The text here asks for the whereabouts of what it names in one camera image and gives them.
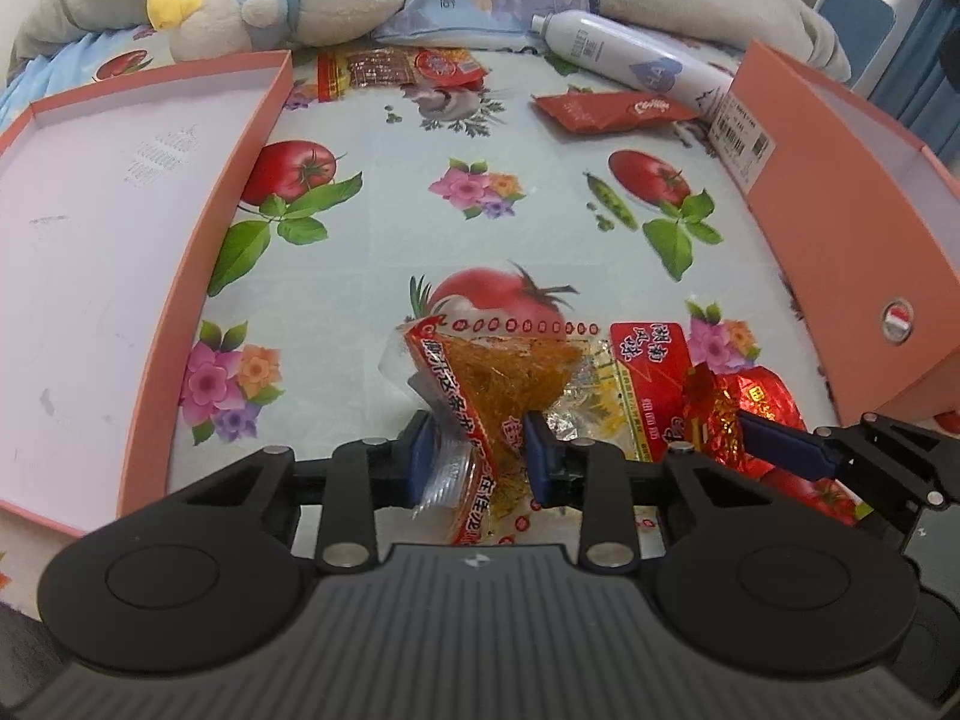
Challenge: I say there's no deep orange cardboard box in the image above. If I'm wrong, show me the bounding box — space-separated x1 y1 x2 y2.
709 40 960 428

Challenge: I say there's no fruit printed mat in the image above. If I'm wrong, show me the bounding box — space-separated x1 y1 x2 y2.
97 26 863 541

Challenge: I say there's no white spray bottle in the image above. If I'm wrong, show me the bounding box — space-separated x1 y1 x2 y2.
531 9 736 125

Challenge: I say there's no blue curtain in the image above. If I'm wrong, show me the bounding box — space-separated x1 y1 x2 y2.
896 0 960 143

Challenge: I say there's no grey duvet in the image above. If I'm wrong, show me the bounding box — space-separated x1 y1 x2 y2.
7 0 852 83

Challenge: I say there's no flat red sauce packet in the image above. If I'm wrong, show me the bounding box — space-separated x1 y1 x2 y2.
531 88 698 134

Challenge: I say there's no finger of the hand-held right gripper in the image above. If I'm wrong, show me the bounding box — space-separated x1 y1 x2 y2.
737 411 960 511

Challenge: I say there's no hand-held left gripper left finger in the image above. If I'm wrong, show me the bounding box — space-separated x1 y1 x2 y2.
180 411 441 572

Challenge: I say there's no clear red-edged noodle packet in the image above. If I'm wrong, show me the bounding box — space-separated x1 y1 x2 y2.
379 298 601 545

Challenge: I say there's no white and blue plush toy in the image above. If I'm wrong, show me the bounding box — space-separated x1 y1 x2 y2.
146 0 413 62

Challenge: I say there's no red clear meat snack packet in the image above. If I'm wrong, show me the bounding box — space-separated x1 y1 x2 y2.
316 45 488 102

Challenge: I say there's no red packet with yellow print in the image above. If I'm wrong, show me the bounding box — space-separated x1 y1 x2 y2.
570 321 710 462

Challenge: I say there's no red gold foil wrapper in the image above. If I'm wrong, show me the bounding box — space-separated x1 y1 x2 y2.
682 364 807 481

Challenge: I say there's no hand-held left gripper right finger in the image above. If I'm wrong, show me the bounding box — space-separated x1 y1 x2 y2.
523 411 762 572

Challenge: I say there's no blue chair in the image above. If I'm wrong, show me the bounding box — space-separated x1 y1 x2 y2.
817 0 897 57

